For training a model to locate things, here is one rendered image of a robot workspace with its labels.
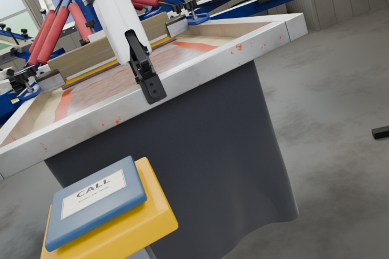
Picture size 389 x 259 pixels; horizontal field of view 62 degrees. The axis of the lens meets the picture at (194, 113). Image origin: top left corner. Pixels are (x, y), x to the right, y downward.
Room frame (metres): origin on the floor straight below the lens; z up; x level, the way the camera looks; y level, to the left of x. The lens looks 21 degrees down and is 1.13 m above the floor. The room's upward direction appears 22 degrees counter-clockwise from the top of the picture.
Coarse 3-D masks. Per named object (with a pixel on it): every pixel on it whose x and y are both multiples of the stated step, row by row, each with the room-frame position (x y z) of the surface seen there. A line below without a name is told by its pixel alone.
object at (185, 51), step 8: (176, 40) 1.14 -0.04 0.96; (176, 48) 0.97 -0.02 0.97; (184, 48) 0.91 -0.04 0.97; (192, 48) 0.86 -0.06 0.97; (200, 48) 0.82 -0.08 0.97; (208, 48) 0.77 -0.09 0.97; (160, 56) 0.94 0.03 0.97; (168, 56) 0.89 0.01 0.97; (176, 56) 0.84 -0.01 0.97; (184, 56) 0.80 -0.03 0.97; (192, 56) 0.76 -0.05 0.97; (152, 64) 0.87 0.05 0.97; (160, 64) 0.82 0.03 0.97; (168, 64) 0.78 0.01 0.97; (176, 64) 0.74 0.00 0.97; (160, 72) 0.72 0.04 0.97
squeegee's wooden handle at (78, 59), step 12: (144, 24) 1.09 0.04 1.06; (156, 24) 1.10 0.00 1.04; (156, 36) 1.09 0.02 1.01; (84, 48) 1.05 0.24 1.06; (96, 48) 1.06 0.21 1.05; (108, 48) 1.06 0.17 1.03; (60, 60) 1.04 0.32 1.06; (72, 60) 1.04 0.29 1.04; (84, 60) 1.05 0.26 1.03; (96, 60) 1.05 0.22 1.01; (60, 72) 1.03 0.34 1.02; (72, 72) 1.04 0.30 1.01
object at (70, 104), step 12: (120, 72) 0.95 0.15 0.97; (96, 84) 0.92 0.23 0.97; (108, 84) 0.84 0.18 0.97; (120, 84) 0.77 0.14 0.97; (132, 84) 0.72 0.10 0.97; (72, 96) 0.89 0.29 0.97; (84, 96) 0.82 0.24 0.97; (96, 96) 0.76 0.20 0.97; (108, 96) 0.70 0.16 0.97; (60, 108) 0.79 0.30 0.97; (72, 108) 0.73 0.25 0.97; (84, 108) 0.68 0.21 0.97
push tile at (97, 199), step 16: (128, 160) 0.35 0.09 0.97; (96, 176) 0.34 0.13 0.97; (112, 176) 0.32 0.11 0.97; (128, 176) 0.31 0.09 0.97; (64, 192) 0.33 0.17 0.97; (80, 192) 0.32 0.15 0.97; (96, 192) 0.30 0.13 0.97; (112, 192) 0.29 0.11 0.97; (128, 192) 0.28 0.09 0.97; (144, 192) 0.27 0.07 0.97; (64, 208) 0.30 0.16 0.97; (80, 208) 0.28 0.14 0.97; (96, 208) 0.27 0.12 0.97; (112, 208) 0.26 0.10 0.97; (128, 208) 0.26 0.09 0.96; (48, 224) 0.28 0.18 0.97; (64, 224) 0.27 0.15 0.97; (80, 224) 0.26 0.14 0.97; (96, 224) 0.26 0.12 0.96; (48, 240) 0.25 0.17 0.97; (64, 240) 0.25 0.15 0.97
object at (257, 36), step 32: (192, 32) 1.09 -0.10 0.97; (224, 32) 0.83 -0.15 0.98; (256, 32) 0.55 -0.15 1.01; (288, 32) 0.55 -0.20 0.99; (192, 64) 0.51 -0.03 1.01; (224, 64) 0.52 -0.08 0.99; (128, 96) 0.49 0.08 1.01; (64, 128) 0.47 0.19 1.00; (96, 128) 0.48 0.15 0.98; (0, 160) 0.45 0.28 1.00; (32, 160) 0.46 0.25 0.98
